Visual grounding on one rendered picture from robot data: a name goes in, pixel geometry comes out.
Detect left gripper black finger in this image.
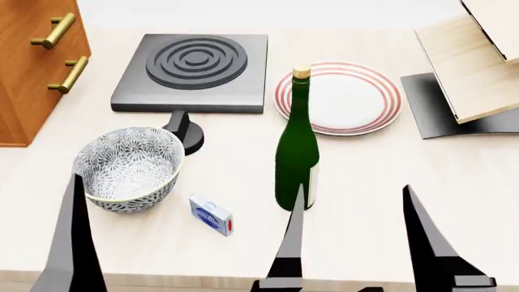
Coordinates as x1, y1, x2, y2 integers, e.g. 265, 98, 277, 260
30, 173, 109, 292

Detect green wine bottle with cork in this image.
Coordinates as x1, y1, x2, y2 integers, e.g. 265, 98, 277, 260
274, 63, 320, 213

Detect wooden cabinet with drawers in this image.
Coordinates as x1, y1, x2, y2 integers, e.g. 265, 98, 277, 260
0, 0, 92, 148

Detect blue white cheese box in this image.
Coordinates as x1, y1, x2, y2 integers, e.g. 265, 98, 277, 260
188, 192, 234, 238

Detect black stove knob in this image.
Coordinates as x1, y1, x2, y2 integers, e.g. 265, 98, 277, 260
161, 109, 206, 157

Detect light wooden wine rack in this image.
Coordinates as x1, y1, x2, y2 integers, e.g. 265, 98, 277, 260
412, 0, 519, 125

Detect blue white patterned bowl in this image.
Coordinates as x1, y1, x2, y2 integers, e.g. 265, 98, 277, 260
71, 127, 187, 214

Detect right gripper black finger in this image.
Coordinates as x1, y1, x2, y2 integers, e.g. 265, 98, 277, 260
402, 184, 498, 292
250, 182, 305, 292

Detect brass drawer handle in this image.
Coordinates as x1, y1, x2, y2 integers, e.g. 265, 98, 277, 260
47, 55, 89, 95
30, 12, 77, 50

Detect white plate with red rings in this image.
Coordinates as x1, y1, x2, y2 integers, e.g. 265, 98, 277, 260
273, 61, 403, 137

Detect grey stove hotplate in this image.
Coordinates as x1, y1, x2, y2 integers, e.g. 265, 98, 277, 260
110, 33, 269, 115

